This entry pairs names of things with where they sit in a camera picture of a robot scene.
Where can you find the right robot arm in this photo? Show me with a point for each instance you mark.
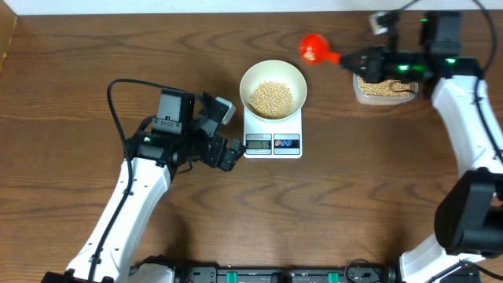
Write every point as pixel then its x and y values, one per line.
pixel 467 226

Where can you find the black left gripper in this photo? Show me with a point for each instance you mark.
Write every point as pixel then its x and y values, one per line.
pixel 212 158

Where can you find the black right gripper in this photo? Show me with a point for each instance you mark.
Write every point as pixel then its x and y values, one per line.
pixel 373 65

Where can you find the red plastic measuring scoop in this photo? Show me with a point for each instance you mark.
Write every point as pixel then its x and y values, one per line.
pixel 314 49

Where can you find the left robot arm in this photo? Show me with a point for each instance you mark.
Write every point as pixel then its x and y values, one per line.
pixel 108 253

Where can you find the white digital kitchen scale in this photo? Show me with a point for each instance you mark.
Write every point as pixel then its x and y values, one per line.
pixel 273 139

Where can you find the clear plastic container of soybeans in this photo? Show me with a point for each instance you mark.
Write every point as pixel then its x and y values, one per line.
pixel 389 92

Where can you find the white round bowl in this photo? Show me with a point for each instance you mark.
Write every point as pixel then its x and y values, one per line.
pixel 278 72

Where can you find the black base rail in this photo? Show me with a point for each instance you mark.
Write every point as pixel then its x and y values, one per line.
pixel 359 271

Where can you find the soybeans pile in bowl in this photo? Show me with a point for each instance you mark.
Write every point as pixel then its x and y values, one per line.
pixel 271 100

